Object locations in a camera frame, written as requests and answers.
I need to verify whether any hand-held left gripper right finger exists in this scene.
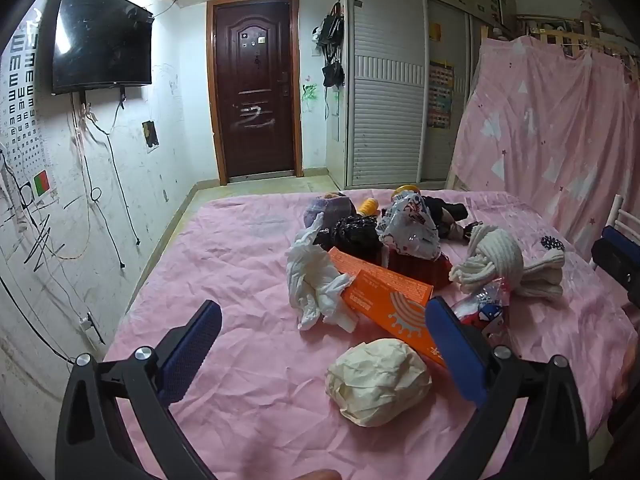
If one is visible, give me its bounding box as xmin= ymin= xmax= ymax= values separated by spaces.
xmin=424 ymin=296 xmax=591 ymax=480

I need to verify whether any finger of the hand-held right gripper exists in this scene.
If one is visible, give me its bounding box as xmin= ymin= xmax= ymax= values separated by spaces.
xmin=591 ymin=238 xmax=640 ymax=307
xmin=601 ymin=226 xmax=640 ymax=261

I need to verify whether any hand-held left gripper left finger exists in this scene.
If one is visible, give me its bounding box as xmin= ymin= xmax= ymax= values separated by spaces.
xmin=55 ymin=300 xmax=223 ymax=480

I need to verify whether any black and pink doll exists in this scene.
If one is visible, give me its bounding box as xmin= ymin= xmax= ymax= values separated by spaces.
xmin=425 ymin=197 xmax=483 ymax=243

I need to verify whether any black plastic bag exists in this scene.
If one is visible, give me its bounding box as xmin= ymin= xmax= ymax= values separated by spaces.
xmin=312 ymin=212 xmax=383 ymax=263

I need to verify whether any person's left hand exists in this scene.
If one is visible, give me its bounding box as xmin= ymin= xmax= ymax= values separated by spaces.
xmin=287 ymin=469 xmax=343 ymax=480

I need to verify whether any red and blue snack wrapper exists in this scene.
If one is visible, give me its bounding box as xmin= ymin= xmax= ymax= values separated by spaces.
xmin=450 ymin=280 xmax=511 ymax=341

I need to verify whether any pink bed sheet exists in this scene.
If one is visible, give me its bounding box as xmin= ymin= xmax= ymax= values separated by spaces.
xmin=102 ymin=187 xmax=638 ymax=480

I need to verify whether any red knitted cloth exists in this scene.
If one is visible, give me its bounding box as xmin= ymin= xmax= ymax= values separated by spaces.
xmin=382 ymin=247 xmax=453 ymax=291

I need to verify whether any cream crumpled paper ball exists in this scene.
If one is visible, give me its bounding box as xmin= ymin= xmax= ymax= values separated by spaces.
xmin=326 ymin=338 xmax=433 ymax=428

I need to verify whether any white knitted cloth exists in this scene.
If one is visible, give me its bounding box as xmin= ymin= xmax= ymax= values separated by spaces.
xmin=449 ymin=224 xmax=566 ymax=301

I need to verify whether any white power strip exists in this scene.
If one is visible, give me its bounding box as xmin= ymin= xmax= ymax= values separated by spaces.
xmin=80 ymin=312 xmax=107 ymax=346

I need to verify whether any printed white plastic bag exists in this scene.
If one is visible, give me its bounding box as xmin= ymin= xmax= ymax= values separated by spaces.
xmin=376 ymin=194 xmax=443 ymax=261

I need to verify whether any pink patterned sheet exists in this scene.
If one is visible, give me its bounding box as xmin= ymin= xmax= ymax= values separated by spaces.
xmin=450 ymin=35 xmax=640 ymax=261

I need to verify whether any purple patterned cloth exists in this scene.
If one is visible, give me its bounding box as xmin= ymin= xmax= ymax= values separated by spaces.
xmin=303 ymin=194 xmax=357 ymax=231

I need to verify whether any colourful chart poster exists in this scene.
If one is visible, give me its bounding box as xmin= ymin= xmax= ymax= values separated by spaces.
xmin=428 ymin=60 xmax=455 ymax=129

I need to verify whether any dark brown door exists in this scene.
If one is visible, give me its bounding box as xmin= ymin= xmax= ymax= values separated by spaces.
xmin=207 ymin=0 xmax=303 ymax=186

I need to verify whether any white louvred wardrobe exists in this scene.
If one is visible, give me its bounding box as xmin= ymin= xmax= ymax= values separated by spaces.
xmin=345 ymin=0 xmax=516 ymax=191

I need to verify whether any eye chart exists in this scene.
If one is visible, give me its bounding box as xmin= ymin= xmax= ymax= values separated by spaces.
xmin=0 ymin=10 xmax=53 ymax=201

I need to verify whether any black hanging bag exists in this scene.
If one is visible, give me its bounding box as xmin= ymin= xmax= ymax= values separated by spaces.
xmin=322 ymin=59 xmax=346 ymax=88
xmin=314 ymin=2 xmax=346 ymax=47

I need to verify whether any white metal frame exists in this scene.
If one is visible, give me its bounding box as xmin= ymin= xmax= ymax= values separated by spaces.
xmin=606 ymin=194 xmax=640 ymax=233

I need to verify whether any black cable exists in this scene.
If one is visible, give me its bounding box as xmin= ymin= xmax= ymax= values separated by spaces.
xmin=82 ymin=102 xmax=142 ymax=270

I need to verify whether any wooden bed frame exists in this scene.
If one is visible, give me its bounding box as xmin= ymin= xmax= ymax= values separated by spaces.
xmin=480 ymin=12 xmax=640 ymax=73

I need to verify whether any black wall television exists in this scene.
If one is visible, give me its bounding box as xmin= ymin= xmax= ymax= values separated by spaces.
xmin=51 ymin=0 xmax=154 ymax=95

